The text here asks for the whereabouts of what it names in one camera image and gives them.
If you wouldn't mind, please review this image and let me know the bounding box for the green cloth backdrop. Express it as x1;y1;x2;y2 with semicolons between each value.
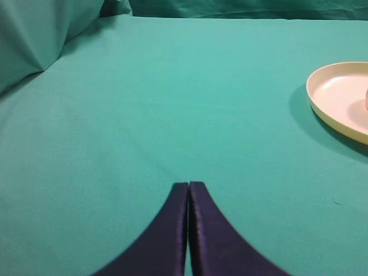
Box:
0;0;368;95

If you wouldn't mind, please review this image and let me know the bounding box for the yellow plate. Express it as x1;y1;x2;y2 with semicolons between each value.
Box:
306;62;367;145

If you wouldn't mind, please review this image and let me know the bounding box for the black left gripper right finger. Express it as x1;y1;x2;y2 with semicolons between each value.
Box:
189;182;288;275

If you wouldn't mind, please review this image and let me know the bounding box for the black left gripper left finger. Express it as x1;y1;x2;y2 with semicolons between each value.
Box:
95;182;189;275

